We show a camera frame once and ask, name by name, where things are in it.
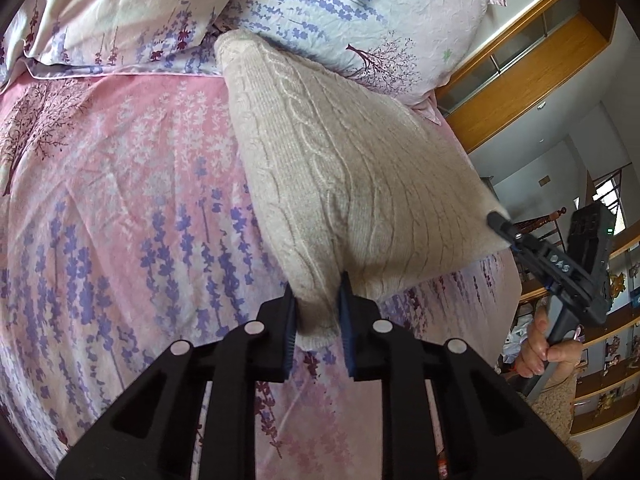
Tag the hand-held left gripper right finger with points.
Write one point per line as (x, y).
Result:
(346, 327)

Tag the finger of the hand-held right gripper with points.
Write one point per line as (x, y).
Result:
(505, 226)

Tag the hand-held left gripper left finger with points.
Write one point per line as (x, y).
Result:
(290, 332)

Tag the person's right forearm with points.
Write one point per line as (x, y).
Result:
(555, 405)

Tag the person's right hand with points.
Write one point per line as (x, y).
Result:
(532, 347)

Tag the wooden stair railing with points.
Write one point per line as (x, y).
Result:
(547, 222)

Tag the wooden display shelf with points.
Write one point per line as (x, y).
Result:
(602, 332)

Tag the wooden wardrobe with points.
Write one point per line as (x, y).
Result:
(525, 65)

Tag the pink floral bed sheet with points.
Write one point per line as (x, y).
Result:
(125, 210)

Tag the floral pillow with tree print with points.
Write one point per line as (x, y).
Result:
(375, 5)

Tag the pale floral pillow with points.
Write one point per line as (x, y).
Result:
(125, 5)

